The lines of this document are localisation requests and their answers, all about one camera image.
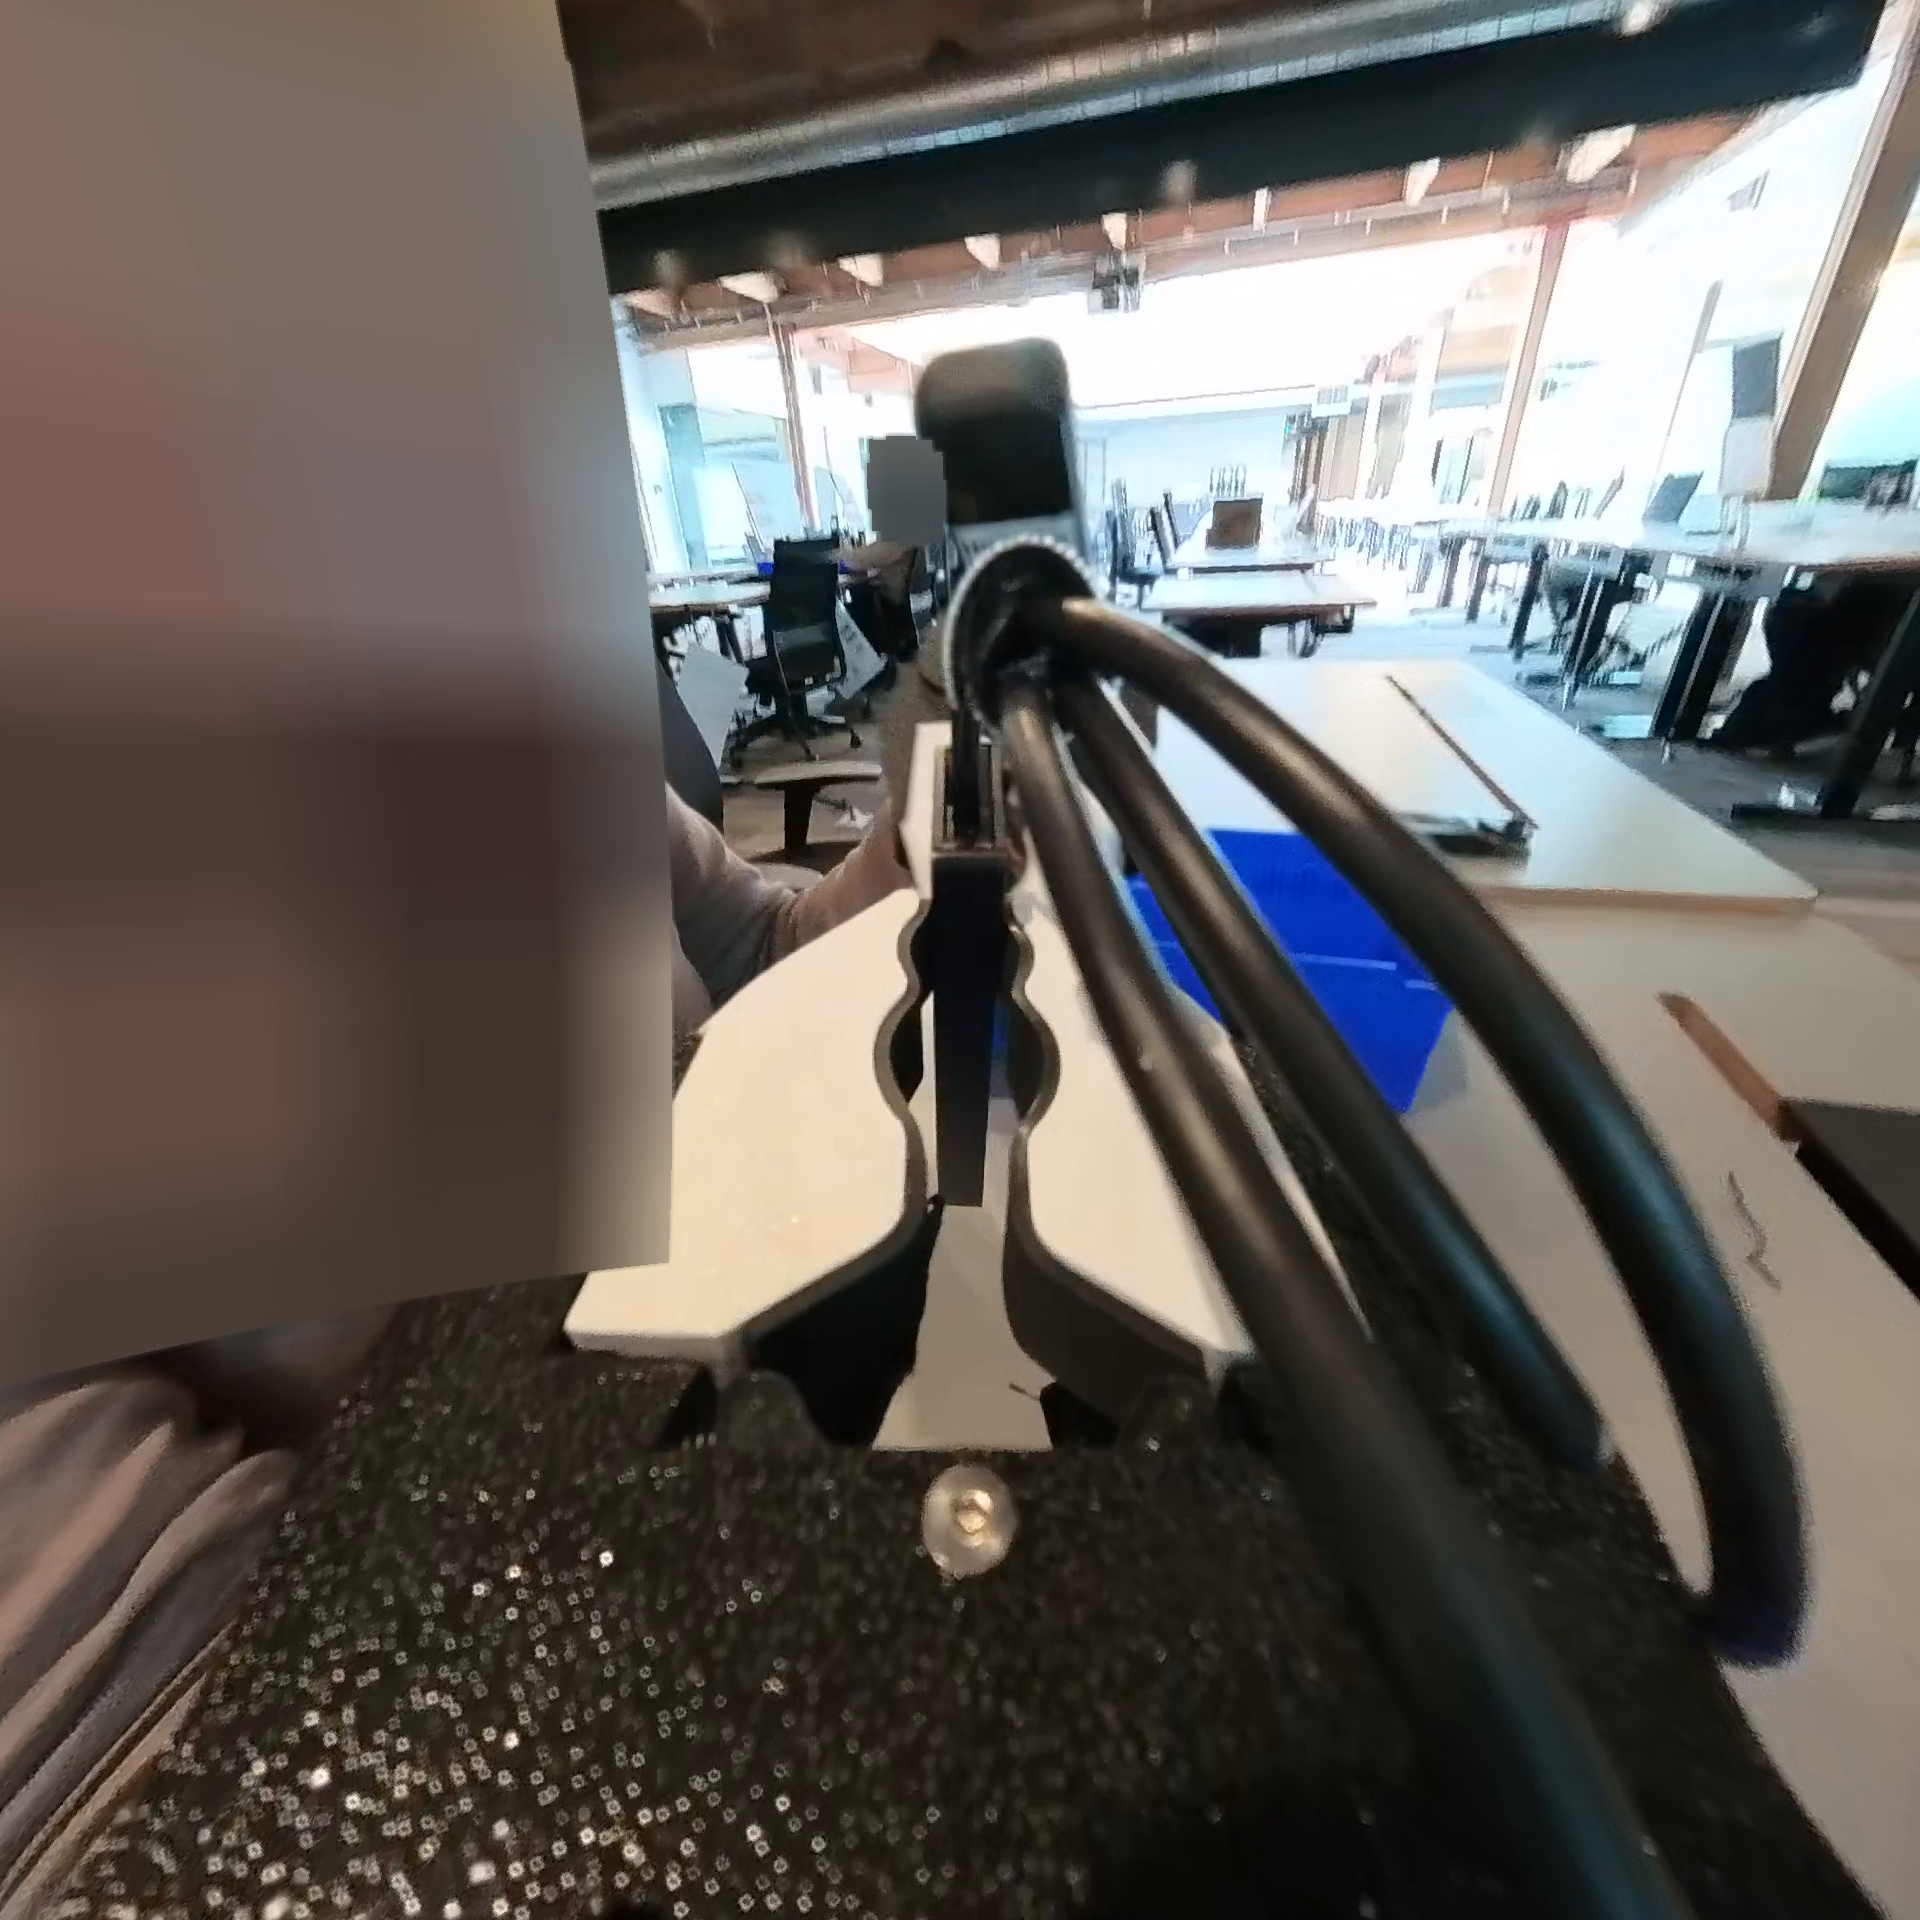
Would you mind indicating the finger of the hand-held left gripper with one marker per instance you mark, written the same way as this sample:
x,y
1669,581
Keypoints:
x,y
913,811

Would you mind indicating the cardboard box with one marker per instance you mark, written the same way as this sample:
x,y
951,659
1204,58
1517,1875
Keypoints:
x,y
1234,525

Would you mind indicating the silver ventilation duct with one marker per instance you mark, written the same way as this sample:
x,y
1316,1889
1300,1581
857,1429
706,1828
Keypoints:
x,y
1049,91

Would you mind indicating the person's left hand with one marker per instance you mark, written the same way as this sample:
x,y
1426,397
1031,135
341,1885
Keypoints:
x,y
856,884

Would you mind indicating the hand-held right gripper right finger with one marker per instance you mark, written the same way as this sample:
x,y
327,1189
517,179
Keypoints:
x,y
1094,1201

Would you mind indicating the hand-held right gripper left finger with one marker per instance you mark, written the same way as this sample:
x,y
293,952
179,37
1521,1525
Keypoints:
x,y
780,1169

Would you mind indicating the long desk with monitors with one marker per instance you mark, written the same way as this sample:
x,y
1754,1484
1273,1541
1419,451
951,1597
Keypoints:
x,y
1723,541

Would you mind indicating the person's clothed torso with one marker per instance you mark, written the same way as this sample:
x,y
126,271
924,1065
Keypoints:
x,y
121,1502

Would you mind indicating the ceiling projector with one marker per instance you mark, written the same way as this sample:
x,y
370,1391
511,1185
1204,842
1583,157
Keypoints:
x,y
1119,282

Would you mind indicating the small black flat device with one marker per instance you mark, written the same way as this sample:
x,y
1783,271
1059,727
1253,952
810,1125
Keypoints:
x,y
1464,831

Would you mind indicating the person's left forearm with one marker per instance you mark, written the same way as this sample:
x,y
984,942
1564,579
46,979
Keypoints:
x,y
734,917

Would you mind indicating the black office chair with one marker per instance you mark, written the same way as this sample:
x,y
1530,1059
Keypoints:
x,y
810,782
800,629
1144,541

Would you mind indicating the black ceiling beam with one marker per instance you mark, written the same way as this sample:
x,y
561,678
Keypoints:
x,y
1201,159

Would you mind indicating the blue plastic bin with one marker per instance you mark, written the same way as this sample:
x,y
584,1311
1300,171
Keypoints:
x,y
1320,962

